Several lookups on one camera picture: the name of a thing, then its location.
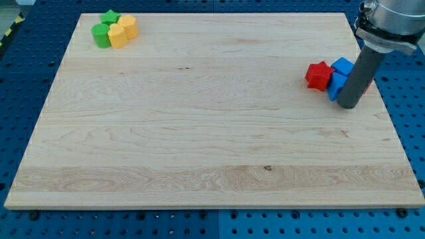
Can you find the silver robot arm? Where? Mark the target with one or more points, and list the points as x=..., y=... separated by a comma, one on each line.
x=390, y=25

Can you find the light wooden board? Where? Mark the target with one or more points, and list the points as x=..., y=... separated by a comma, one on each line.
x=210, y=111

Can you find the red star block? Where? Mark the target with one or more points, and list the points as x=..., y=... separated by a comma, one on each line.
x=318, y=76

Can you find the yellow heart block front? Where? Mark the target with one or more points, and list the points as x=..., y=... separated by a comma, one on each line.
x=117, y=36

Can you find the yellow hexagon block back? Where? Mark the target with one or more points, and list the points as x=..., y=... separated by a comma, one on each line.
x=130, y=25

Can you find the blue triangular block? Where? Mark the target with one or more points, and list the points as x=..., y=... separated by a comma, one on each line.
x=335, y=85

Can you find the blue cube block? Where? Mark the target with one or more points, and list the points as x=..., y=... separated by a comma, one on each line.
x=343, y=66

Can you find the green cylinder block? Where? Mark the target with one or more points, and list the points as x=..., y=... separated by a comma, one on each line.
x=100, y=35

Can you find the green star block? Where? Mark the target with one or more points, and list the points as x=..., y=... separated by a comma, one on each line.
x=109, y=17

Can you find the grey cylindrical pointer tool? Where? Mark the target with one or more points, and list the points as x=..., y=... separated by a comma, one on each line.
x=365, y=67

